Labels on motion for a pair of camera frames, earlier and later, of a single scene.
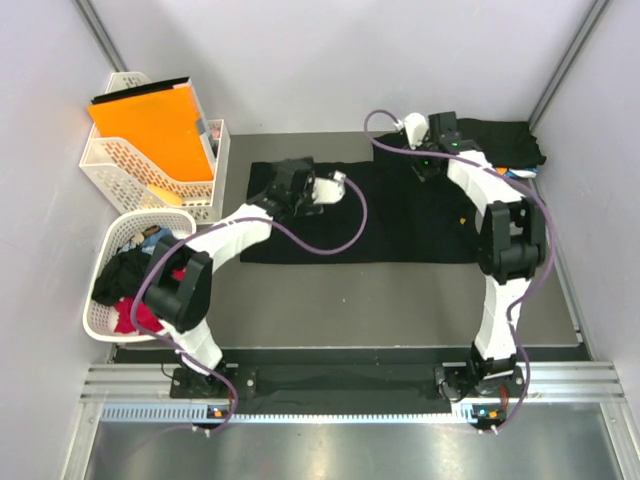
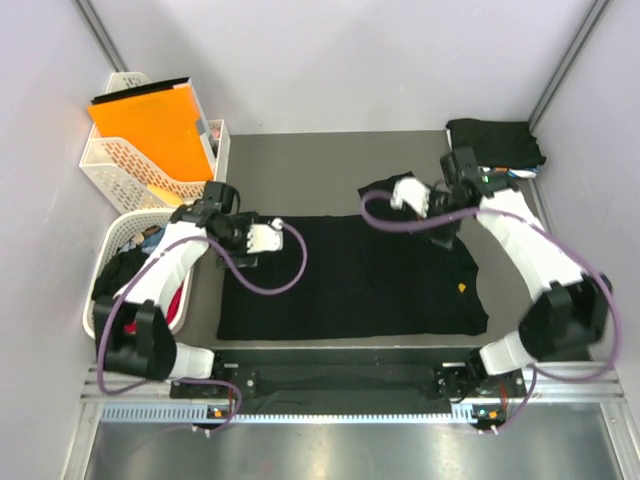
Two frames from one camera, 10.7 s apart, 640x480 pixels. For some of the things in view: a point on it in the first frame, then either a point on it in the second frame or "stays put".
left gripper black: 308,206 -> 242,220
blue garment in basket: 148,243 stays put
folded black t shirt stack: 507,144 stays put
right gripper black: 424,173 -> 435,195
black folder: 164,84 stays put
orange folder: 160,128 stays put
